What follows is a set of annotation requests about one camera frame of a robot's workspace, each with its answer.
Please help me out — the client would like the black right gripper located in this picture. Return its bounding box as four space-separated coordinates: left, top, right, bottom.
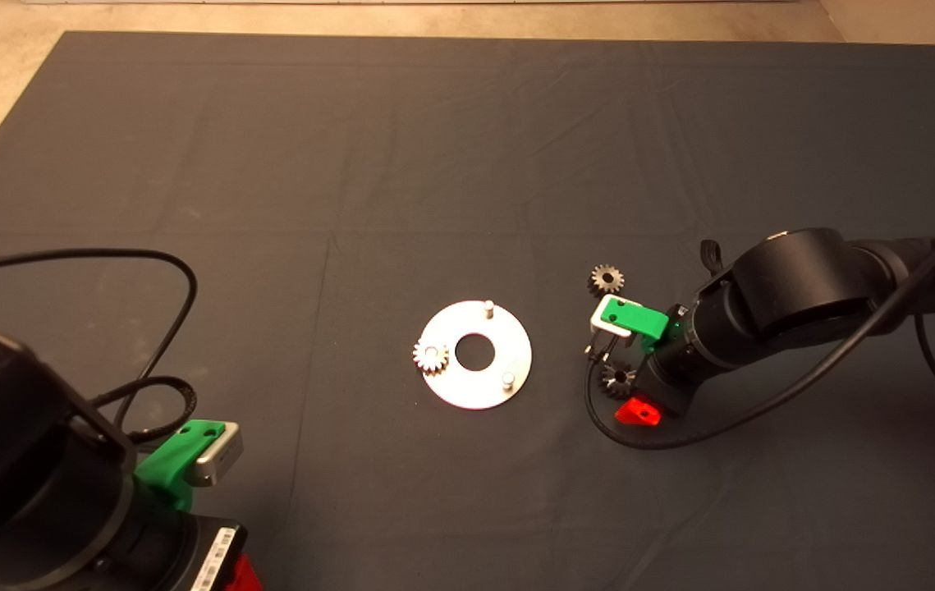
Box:
615 355 694 428

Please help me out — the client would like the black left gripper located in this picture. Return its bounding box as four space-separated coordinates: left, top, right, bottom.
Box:
176 513 264 591

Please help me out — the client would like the small steel planetary gear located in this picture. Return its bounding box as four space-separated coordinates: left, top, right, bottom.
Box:
601 363 639 401
412 341 450 377
589 263 626 296

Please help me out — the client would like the round metal carrier plate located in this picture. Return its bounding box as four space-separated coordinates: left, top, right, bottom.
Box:
418 300 534 411

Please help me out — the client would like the dark grey table cloth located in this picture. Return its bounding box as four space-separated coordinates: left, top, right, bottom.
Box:
0 31 935 591

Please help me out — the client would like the black right camera cable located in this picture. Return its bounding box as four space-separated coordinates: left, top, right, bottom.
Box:
584 226 935 451

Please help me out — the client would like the green right camera mount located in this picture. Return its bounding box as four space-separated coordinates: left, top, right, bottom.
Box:
603 297 671 344

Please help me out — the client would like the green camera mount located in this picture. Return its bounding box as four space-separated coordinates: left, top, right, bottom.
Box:
135 419 227 511
603 297 671 344

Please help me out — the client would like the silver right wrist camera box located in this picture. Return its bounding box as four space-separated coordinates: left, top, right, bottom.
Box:
590 294 642 339

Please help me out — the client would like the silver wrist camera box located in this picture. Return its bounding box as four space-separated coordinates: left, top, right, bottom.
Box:
590 294 642 339
195 423 244 488

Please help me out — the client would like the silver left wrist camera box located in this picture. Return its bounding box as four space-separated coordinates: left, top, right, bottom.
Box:
195 423 244 488

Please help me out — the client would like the green left camera mount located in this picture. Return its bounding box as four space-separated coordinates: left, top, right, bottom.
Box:
135 419 227 511

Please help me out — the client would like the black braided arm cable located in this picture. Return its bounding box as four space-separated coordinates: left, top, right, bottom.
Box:
89 376 199 444

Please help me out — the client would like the thin black left camera cable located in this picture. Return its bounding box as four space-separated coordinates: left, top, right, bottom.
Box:
0 249 199 428

